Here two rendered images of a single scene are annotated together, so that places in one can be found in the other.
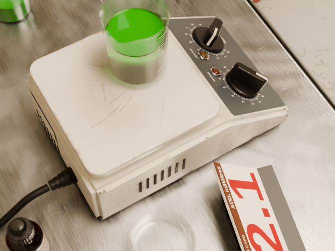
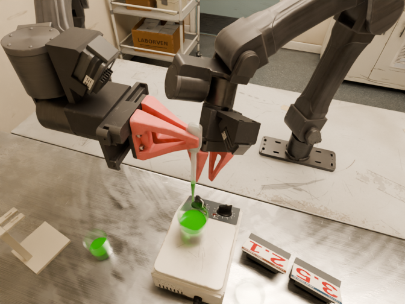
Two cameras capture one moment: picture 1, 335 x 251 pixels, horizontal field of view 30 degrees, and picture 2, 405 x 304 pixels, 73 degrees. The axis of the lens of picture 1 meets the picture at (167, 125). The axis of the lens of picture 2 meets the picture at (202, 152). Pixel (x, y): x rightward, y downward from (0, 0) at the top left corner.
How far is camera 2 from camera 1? 0.21 m
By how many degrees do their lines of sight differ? 27
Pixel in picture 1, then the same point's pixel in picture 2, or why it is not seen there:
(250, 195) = (258, 249)
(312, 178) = (266, 226)
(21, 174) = not seen: outside the picture
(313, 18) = not seen: hidden behind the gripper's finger
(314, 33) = (220, 177)
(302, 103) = (239, 204)
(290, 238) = (280, 253)
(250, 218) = (268, 257)
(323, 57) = (229, 183)
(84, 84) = (182, 257)
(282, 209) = (269, 245)
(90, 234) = not seen: outside the picture
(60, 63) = (165, 257)
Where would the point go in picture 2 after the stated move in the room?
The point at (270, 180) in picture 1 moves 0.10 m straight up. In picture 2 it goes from (256, 238) to (264, 214)
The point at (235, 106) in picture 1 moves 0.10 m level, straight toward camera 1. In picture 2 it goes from (232, 221) to (263, 267)
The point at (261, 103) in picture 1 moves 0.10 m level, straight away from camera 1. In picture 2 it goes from (235, 213) to (214, 178)
